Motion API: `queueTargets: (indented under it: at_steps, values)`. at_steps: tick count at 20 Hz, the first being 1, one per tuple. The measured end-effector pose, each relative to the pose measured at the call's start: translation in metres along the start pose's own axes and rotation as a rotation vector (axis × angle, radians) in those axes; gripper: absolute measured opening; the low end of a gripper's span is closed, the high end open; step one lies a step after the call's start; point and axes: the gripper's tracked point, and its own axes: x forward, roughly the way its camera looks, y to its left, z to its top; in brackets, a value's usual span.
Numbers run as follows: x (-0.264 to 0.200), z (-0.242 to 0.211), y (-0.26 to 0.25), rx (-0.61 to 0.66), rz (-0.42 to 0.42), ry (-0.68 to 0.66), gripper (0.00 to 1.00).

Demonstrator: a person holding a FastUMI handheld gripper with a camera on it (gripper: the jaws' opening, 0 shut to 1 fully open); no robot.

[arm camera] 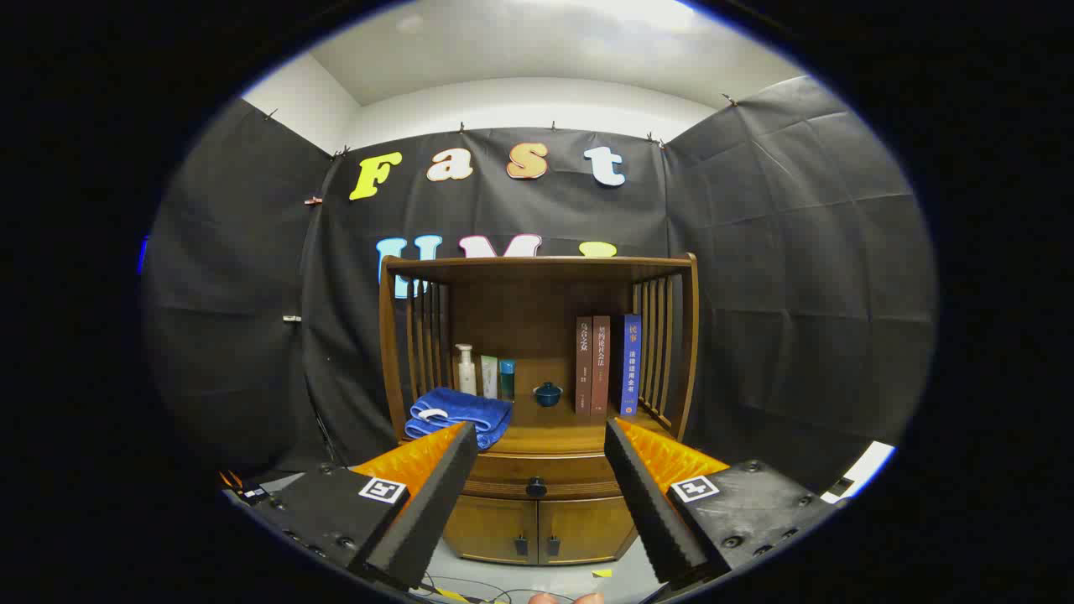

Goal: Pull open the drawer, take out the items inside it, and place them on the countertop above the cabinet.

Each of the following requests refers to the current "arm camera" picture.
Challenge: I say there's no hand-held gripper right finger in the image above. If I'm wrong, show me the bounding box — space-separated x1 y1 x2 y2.
604 418 848 588

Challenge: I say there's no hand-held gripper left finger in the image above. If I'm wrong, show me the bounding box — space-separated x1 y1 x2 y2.
222 421 479 590

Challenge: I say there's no wooden drawer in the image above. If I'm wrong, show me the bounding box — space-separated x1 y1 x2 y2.
457 453 626 501

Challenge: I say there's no wooden cabinet door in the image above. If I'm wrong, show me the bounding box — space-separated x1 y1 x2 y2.
443 495 540 565
537 497 639 565

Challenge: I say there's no wooden countertop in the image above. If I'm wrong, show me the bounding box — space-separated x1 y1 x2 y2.
401 394 672 456

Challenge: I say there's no brown wooden cabinet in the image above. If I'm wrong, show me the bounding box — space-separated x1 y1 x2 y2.
378 253 700 567

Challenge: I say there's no blue folded towel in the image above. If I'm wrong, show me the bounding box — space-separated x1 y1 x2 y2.
405 387 514 450

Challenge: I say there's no blue book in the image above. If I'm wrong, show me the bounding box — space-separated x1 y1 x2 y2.
611 314 643 418

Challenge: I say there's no reddish brown book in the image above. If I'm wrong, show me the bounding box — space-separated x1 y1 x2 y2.
592 315 612 417

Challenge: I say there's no dark brown book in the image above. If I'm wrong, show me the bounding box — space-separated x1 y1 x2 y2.
576 316 594 415

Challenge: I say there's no black electronic device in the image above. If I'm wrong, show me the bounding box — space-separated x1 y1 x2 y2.
221 470 271 502

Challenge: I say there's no white black box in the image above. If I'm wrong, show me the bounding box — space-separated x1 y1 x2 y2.
822 440 897 504

